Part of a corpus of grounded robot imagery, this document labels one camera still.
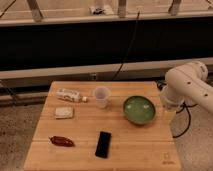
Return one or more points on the pale translucent gripper body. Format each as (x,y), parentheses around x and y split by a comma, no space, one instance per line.
(168,115)

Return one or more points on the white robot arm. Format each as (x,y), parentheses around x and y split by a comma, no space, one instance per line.
(183,82)

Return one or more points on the green ceramic bowl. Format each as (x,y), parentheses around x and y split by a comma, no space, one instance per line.
(139,110)

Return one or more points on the black rectangular phone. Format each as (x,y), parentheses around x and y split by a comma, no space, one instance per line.
(103,144)

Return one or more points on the small device on shelf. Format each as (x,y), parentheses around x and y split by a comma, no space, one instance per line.
(97,10)

